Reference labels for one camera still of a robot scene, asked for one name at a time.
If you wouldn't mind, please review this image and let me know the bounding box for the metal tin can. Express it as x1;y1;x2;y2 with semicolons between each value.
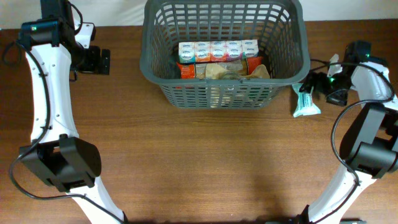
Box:
220;72;239;80

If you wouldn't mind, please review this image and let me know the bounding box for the teal wet wipes packet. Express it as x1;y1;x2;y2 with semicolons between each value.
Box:
292;83;321;118

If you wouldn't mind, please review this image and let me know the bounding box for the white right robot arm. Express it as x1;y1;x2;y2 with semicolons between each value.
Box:
292;62;397;223

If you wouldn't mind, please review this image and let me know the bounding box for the Kleenex tissue multipack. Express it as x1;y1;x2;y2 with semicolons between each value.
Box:
178;40;259;64

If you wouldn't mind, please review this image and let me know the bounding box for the grey plastic basket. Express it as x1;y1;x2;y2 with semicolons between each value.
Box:
140;0;310;109

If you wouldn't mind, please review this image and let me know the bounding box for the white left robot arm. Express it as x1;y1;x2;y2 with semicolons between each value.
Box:
17;0;127;223

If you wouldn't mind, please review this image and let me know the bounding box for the orange pasta packet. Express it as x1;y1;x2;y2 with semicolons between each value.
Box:
177;57;263;80

